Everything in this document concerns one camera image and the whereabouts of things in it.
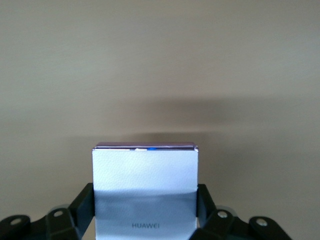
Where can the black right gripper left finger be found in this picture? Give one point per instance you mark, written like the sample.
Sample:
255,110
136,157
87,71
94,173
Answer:
62,222

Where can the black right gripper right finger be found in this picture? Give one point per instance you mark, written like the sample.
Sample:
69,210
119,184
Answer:
220,222

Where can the white Huawei phone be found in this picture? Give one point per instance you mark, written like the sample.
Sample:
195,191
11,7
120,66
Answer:
145,180

